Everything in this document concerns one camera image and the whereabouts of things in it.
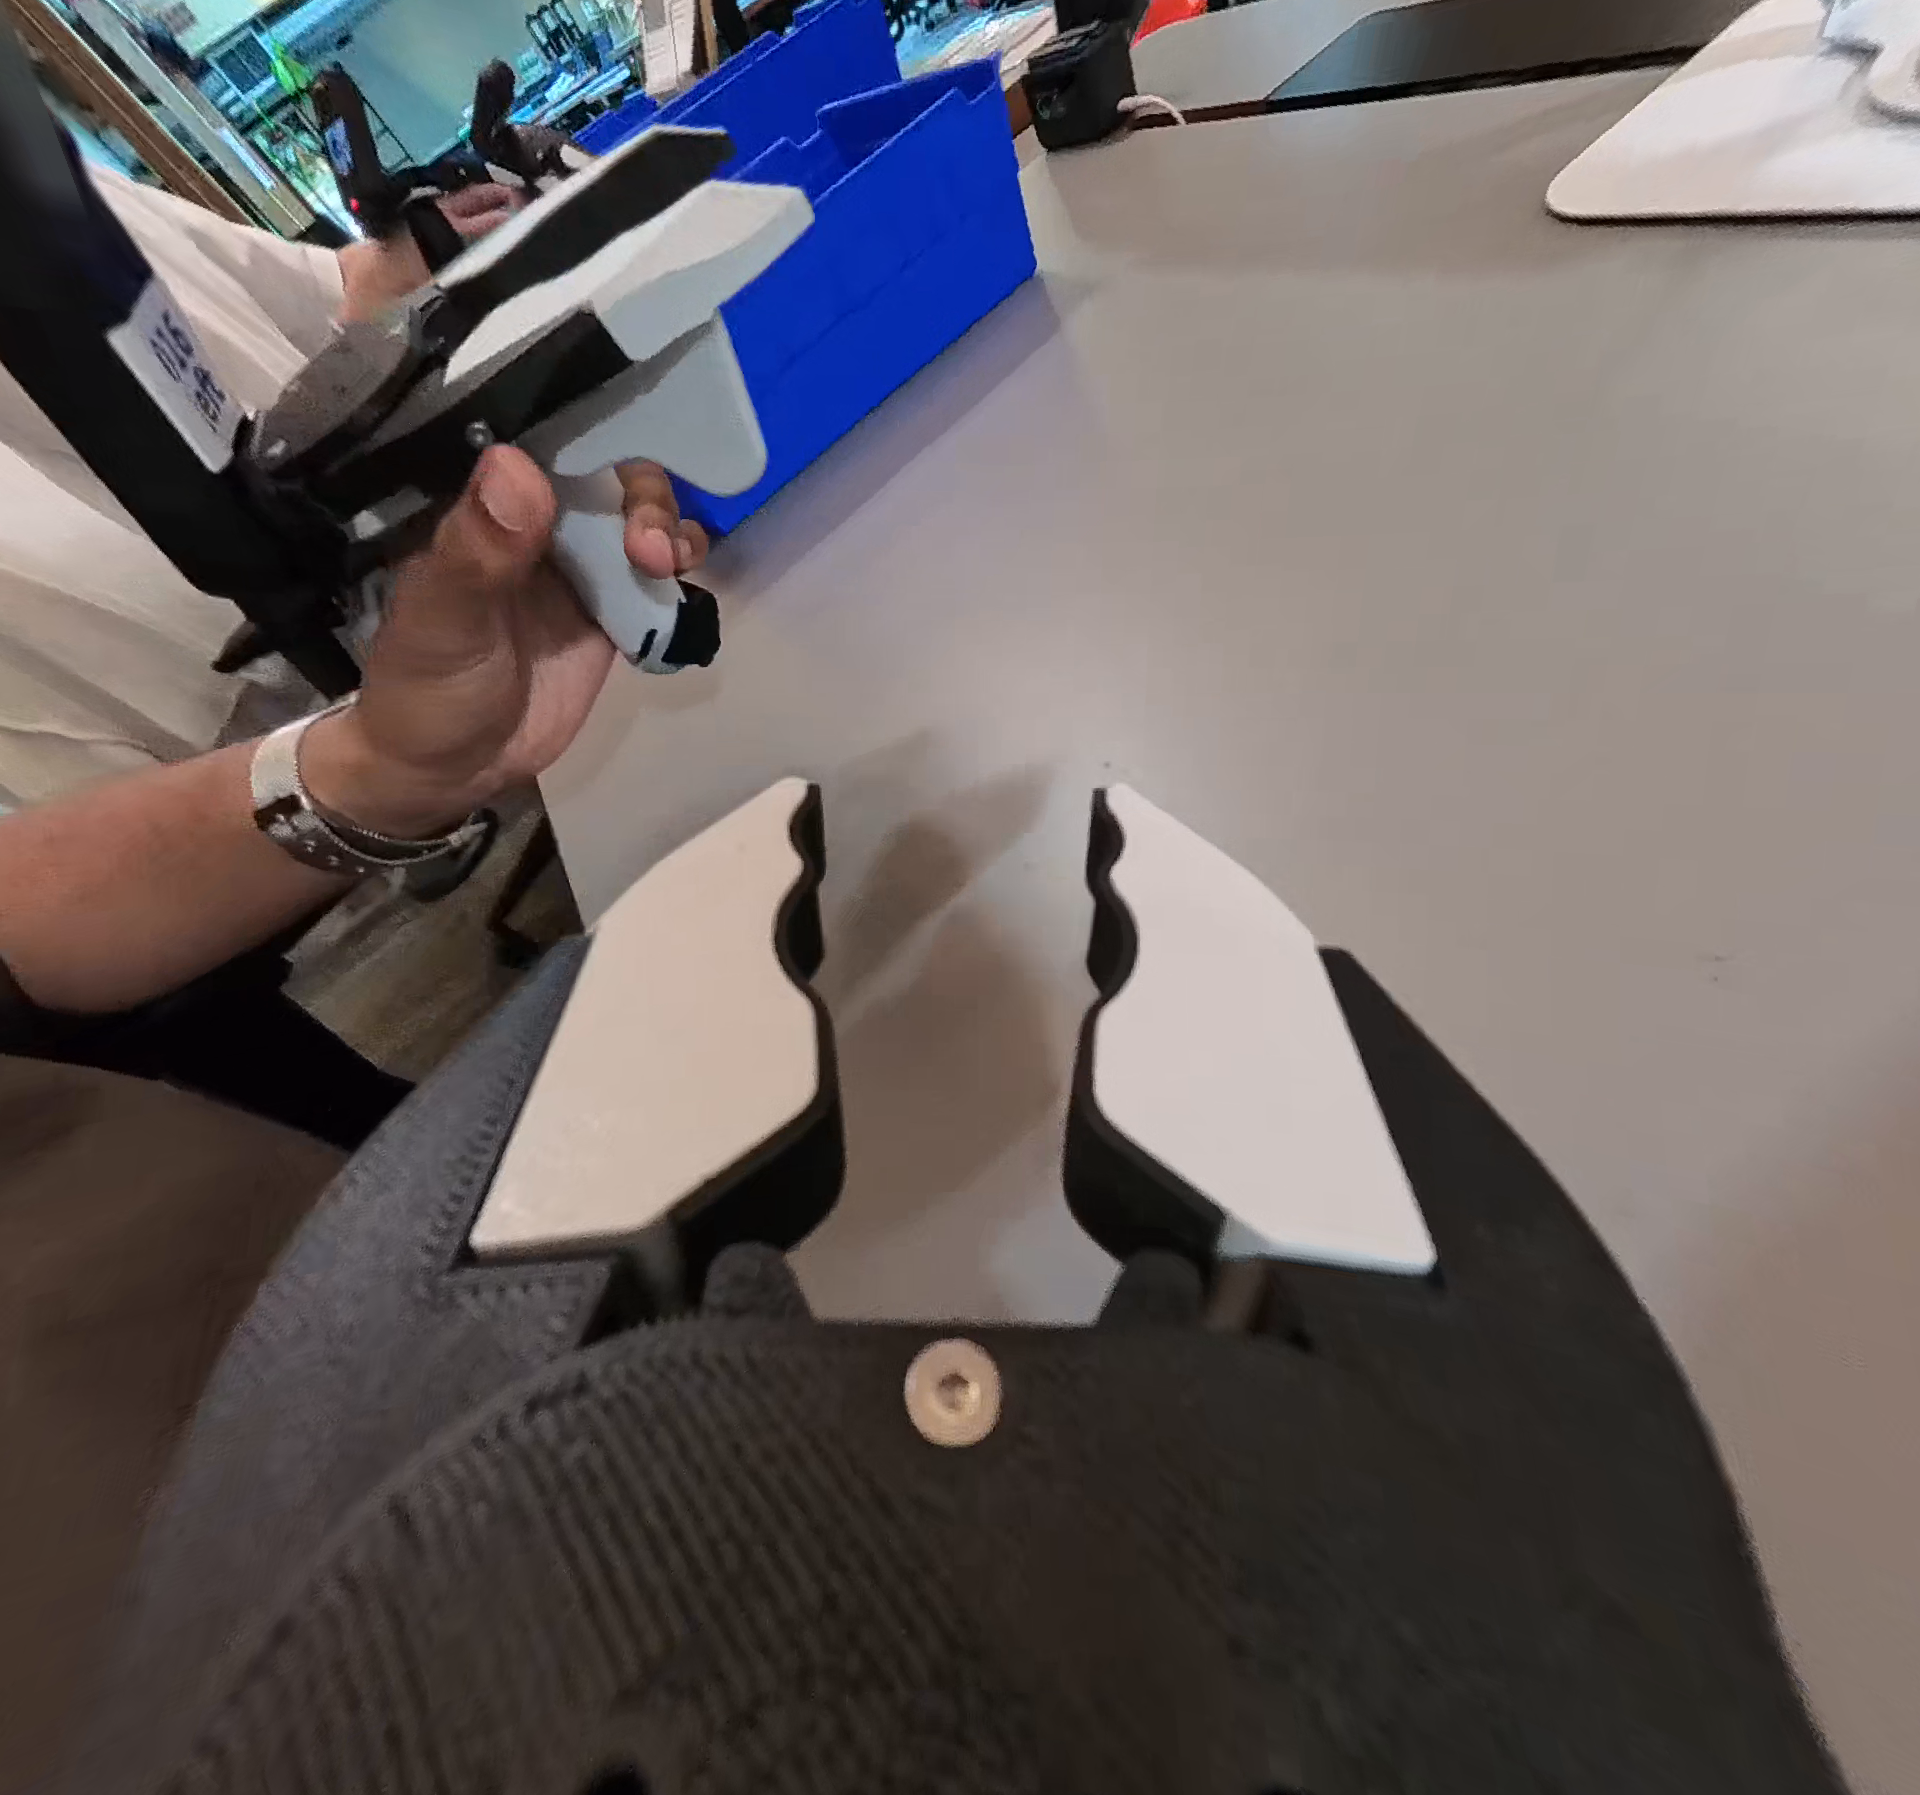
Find person's left hand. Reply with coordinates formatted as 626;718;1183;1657
301;448;712;837

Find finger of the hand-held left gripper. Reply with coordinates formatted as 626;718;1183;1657
427;129;737;332
442;181;818;499

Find black desktop device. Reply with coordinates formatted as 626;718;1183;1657
1024;20;1141;156

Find grey desk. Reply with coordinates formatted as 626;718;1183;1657
530;0;1920;1769

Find silver wrist bracelet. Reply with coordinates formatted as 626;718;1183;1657
249;697;500;901

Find white metal document stand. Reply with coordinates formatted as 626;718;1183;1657
1545;0;1920;223

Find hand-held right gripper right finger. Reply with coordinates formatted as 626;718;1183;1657
1061;785;1440;1325

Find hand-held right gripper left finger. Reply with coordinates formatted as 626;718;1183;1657
469;778;843;1308

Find blue plastic bin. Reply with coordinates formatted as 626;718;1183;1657
660;55;1040;539
578;0;904;162

